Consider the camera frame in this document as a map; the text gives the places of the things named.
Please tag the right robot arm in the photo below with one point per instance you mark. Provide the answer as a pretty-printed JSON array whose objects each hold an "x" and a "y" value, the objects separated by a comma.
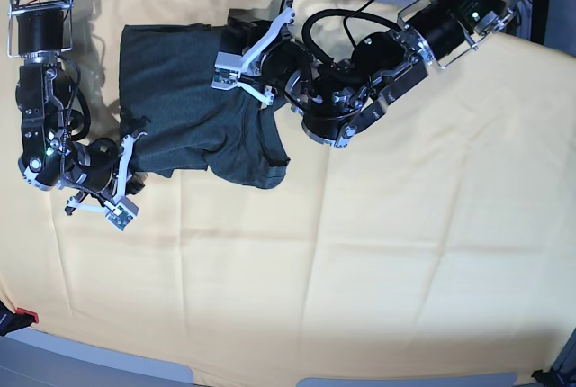
[{"x": 56, "y": 118}]

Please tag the dark grey long-sleeve T-shirt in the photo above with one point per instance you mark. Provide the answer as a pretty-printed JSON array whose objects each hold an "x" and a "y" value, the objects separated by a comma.
[{"x": 165, "y": 88}]

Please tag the yellow table cloth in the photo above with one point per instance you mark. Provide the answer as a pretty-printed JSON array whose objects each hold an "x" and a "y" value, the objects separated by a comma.
[{"x": 440, "y": 242}]

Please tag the black table leg post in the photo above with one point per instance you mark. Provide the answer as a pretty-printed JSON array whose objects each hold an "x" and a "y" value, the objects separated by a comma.
[{"x": 540, "y": 10}]

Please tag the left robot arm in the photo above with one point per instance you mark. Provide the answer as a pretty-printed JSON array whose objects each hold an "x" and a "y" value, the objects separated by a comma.
[{"x": 338, "y": 99}]

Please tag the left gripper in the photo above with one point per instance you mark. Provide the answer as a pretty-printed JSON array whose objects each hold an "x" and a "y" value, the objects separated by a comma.
[{"x": 263, "y": 58}]

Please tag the red and black clamp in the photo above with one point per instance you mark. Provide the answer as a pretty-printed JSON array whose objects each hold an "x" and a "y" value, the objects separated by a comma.
[{"x": 11, "y": 321}]

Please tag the black clamp lower right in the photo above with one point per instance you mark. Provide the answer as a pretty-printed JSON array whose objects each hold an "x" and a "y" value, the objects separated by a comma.
[{"x": 555, "y": 378}]

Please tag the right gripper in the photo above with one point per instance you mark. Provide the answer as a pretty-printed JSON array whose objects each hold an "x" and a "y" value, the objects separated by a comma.
[{"x": 101, "y": 174}]

